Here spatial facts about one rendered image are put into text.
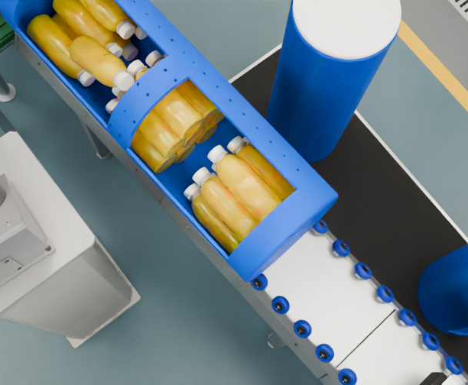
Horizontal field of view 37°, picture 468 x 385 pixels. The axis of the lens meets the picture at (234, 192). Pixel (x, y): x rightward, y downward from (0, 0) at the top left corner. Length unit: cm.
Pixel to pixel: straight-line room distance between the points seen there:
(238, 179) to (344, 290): 43
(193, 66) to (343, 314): 69
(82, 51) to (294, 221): 64
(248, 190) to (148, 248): 123
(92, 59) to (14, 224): 51
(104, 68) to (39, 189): 30
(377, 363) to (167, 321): 109
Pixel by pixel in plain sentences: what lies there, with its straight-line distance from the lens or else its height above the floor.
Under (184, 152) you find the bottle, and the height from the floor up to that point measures 102.
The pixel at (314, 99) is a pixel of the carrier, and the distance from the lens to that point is 203.
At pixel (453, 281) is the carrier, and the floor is 54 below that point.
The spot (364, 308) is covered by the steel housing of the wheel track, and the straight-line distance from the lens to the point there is 173.
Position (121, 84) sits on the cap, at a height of 118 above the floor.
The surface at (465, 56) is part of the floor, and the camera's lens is 309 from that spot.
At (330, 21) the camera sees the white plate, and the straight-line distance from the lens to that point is 182.
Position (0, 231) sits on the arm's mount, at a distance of 128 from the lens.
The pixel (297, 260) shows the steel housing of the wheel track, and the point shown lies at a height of 93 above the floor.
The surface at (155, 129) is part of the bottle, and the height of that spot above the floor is 114.
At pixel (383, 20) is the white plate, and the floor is 104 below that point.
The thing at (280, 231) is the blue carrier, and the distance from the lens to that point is 141.
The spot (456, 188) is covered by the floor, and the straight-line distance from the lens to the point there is 287.
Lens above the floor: 261
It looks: 75 degrees down
